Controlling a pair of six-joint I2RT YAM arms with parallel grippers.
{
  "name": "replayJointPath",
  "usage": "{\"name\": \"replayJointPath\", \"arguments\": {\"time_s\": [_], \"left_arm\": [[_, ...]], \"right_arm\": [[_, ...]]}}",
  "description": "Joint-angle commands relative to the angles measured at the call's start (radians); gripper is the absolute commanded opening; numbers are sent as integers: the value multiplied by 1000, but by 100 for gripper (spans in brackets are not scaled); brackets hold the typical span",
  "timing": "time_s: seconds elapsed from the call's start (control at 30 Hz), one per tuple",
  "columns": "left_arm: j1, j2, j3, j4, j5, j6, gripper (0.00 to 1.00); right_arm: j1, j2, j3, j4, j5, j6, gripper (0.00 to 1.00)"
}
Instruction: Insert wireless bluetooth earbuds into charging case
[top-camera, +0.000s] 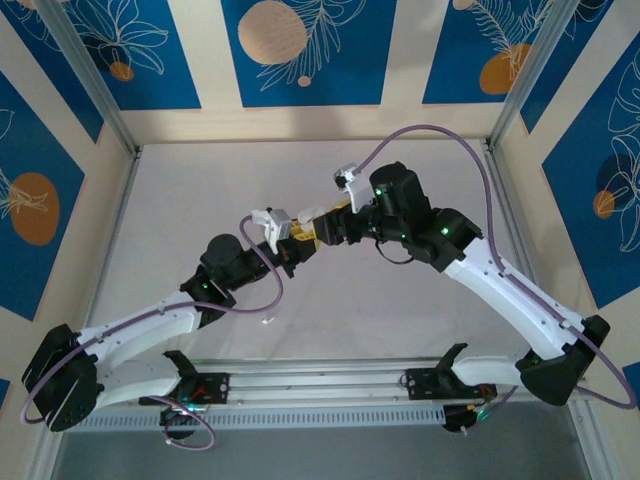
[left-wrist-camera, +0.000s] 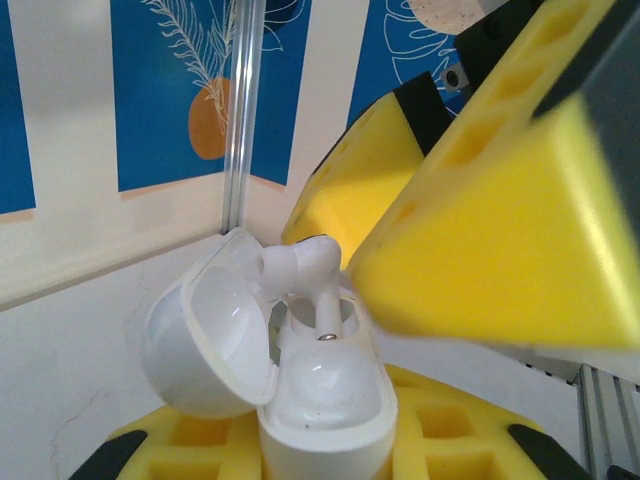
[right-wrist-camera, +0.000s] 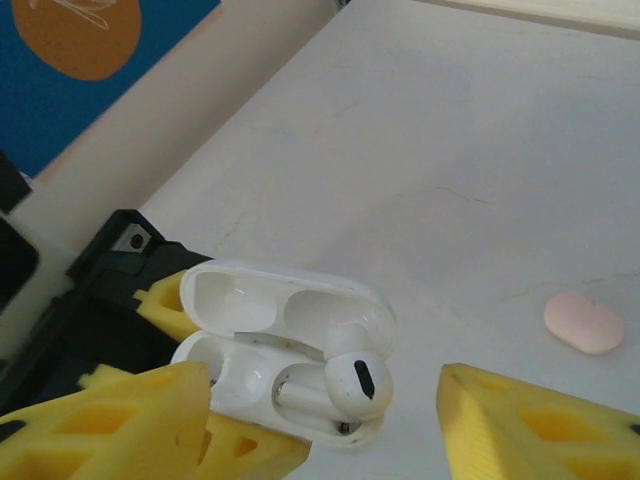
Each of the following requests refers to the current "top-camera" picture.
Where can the white earbud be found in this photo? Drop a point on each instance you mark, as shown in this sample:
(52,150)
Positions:
(268,320)

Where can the aluminium frame post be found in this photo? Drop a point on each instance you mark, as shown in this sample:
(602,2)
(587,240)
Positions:
(91,75)
(531,75)

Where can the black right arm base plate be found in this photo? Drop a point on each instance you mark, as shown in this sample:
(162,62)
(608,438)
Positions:
(420,385)

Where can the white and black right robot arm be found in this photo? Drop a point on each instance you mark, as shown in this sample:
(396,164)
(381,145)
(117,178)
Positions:
(500,290)

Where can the aluminium front mounting rail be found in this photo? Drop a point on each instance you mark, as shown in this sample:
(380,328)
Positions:
(310,382)

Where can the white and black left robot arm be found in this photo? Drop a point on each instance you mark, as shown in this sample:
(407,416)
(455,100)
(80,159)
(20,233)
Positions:
(150,325)

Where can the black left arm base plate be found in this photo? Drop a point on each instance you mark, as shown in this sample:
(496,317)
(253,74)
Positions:
(215,387)

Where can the aluminium table side rail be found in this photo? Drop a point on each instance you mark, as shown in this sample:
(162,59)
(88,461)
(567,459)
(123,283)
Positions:
(507,200)
(121,210)

